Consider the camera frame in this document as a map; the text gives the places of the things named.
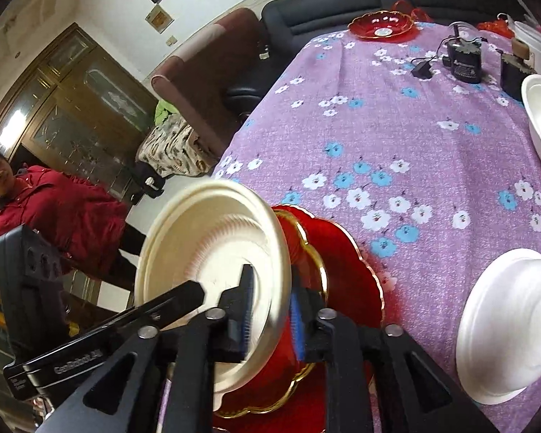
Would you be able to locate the white textured foam bowl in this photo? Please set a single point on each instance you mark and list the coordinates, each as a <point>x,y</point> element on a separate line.
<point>509,324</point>

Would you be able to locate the brown upholstered chair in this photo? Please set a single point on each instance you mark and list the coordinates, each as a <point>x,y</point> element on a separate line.
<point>198,76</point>

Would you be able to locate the small framed wall sign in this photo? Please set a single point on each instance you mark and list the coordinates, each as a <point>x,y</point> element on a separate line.
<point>159,18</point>

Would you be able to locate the green cloth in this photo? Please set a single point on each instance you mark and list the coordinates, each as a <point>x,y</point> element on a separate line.
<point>164,110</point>

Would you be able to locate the wooden glass-door cabinet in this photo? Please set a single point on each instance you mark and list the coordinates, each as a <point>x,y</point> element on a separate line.
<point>72,108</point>

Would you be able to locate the beige plastic bowl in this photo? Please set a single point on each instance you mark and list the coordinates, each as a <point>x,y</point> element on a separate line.
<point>207,243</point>

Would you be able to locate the red plastic bag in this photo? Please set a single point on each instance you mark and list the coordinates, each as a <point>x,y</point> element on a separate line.
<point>408,11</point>

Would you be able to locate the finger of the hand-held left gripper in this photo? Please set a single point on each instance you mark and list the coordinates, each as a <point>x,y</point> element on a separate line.
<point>189,295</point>

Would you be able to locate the red gold-rimmed glass plate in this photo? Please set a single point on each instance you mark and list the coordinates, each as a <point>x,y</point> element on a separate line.
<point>378,25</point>
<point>351,279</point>
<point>304,252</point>

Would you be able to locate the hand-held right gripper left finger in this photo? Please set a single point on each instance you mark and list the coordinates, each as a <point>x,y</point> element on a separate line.
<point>248,311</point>

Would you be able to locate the patterned cloth bundle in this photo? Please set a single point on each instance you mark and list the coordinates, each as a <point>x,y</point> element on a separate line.
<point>176,149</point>

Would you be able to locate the black power adapter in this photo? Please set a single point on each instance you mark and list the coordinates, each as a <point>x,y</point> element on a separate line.
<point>423,68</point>

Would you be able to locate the black box device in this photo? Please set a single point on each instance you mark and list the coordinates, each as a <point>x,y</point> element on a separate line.
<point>516,76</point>

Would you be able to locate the white plastic bucket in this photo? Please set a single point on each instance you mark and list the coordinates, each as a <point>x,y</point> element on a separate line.
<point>538,49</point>

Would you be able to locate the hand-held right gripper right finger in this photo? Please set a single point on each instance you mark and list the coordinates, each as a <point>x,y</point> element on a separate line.
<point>298,329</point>

